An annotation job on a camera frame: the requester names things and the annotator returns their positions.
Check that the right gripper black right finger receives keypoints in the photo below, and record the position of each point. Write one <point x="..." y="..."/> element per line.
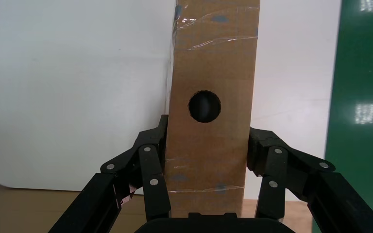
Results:
<point x="275" y="167"/>

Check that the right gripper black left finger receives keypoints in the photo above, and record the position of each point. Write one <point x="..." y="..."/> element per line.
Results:
<point x="151" y="167"/>

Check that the small brown cardboard box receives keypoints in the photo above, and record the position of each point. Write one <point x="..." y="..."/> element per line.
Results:
<point x="212" y="64"/>

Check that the large open cardboard box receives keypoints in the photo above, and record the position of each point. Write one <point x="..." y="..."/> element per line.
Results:
<point x="28" y="209"/>

